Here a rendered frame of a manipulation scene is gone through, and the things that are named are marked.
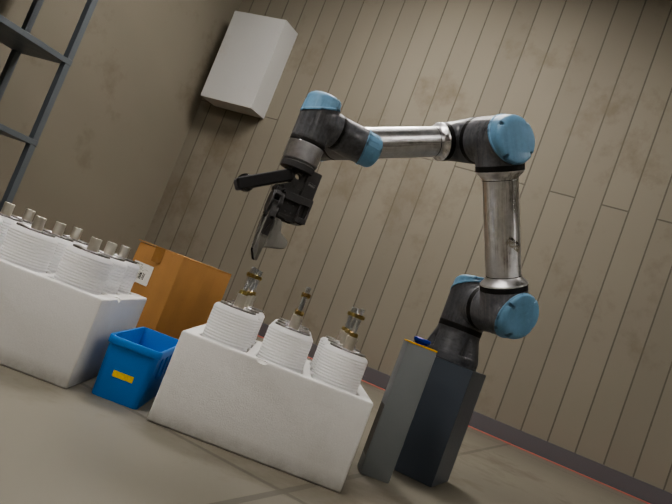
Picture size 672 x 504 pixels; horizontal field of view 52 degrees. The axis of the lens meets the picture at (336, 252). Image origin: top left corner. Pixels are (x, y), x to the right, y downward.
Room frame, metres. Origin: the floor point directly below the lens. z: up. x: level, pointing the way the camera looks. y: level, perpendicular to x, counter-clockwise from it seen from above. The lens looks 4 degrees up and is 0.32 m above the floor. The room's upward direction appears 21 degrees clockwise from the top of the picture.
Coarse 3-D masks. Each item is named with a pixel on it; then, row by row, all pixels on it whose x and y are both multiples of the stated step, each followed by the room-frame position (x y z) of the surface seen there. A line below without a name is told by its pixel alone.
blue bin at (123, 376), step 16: (112, 336) 1.36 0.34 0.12; (128, 336) 1.50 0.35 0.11; (144, 336) 1.65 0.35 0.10; (160, 336) 1.65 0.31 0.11; (112, 352) 1.36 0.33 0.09; (128, 352) 1.36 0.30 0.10; (144, 352) 1.36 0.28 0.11; (160, 352) 1.37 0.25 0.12; (112, 368) 1.36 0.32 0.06; (128, 368) 1.36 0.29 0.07; (144, 368) 1.36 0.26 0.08; (160, 368) 1.44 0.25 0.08; (96, 384) 1.37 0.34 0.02; (112, 384) 1.36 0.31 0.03; (128, 384) 1.37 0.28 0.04; (144, 384) 1.37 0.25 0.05; (160, 384) 1.55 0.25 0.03; (112, 400) 1.37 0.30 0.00; (128, 400) 1.37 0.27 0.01; (144, 400) 1.42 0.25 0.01
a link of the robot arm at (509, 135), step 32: (480, 128) 1.59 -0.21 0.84; (512, 128) 1.55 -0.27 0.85; (480, 160) 1.60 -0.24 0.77; (512, 160) 1.55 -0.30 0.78; (512, 192) 1.60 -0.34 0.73; (512, 224) 1.62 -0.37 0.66; (512, 256) 1.64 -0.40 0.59; (480, 288) 1.70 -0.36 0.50; (512, 288) 1.64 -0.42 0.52; (480, 320) 1.71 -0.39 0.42; (512, 320) 1.64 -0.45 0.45
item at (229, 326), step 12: (216, 312) 1.37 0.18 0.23; (228, 312) 1.36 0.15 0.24; (240, 312) 1.36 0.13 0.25; (216, 324) 1.36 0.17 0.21; (228, 324) 1.36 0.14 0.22; (240, 324) 1.36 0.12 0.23; (252, 324) 1.38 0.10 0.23; (204, 336) 1.37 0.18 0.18; (216, 336) 1.36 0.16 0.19; (228, 336) 1.36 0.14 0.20; (240, 336) 1.37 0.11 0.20; (240, 348) 1.37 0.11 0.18
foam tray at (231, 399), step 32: (192, 352) 1.33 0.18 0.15; (224, 352) 1.33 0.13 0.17; (256, 352) 1.43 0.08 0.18; (192, 384) 1.33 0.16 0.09; (224, 384) 1.33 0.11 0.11; (256, 384) 1.33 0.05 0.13; (288, 384) 1.33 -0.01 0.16; (320, 384) 1.33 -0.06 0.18; (160, 416) 1.33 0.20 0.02; (192, 416) 1.33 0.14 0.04; (224, 416) 1.33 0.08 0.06; (256, 416) 1.33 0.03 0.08; (288, 416) 1.33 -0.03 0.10; (320, 416) 1.33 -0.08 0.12; (352, 416) 1.33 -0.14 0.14; (224, 448) 1.33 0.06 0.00; (256, 448) 1.33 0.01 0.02; (288, 448) 1.33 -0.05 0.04; (320, 448) 1.33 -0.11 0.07; (352, 448) 1.33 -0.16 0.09; (320, 480) 1.33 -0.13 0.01
